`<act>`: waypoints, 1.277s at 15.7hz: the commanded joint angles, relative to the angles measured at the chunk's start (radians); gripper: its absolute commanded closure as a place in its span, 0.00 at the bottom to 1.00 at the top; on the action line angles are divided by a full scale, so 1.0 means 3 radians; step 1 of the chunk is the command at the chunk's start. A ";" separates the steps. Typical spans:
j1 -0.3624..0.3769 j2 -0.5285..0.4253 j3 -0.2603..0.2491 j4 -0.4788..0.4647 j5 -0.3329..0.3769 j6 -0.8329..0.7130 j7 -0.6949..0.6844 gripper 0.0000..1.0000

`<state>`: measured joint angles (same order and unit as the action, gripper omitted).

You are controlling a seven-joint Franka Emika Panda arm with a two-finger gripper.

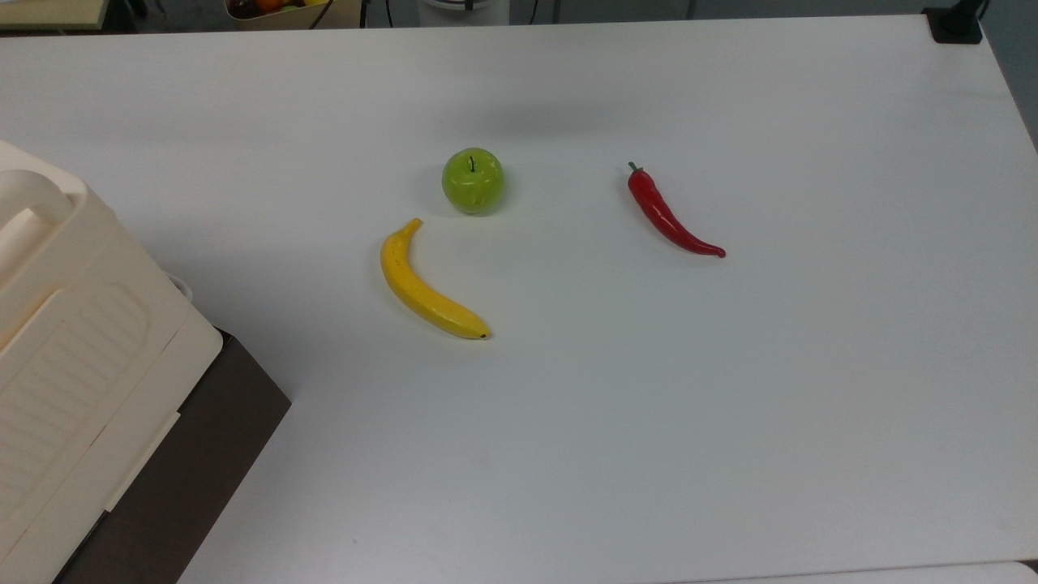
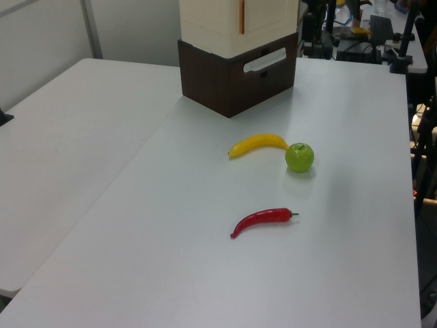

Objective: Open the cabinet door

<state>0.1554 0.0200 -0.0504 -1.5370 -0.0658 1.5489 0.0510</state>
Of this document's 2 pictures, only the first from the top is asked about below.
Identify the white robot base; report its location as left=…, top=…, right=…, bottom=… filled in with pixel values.
left=417, top=0, right=511, bottom=28

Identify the cream plastic cabinet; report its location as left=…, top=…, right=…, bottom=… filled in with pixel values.
left=0, top=140, right=225, bottom=584

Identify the yellow banana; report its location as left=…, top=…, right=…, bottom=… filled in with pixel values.
left=380, top=217, right=492, bottom=341

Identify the green apple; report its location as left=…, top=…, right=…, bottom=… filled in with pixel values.
left=441, top=147, right=505, bottom=217

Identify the red chili pepper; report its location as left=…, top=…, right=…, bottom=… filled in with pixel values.
left=627, top=161, right=727, bottom=260

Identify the dark brown base box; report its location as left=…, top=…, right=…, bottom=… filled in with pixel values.
left=52, top=328, right=292, bottom=584

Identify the light wooden side table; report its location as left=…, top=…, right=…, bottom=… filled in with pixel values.
left=0, top=0, right=111, bottom=32

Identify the black clamp mount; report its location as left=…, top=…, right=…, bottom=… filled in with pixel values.
left=922, top=0, right=989, bottom=45

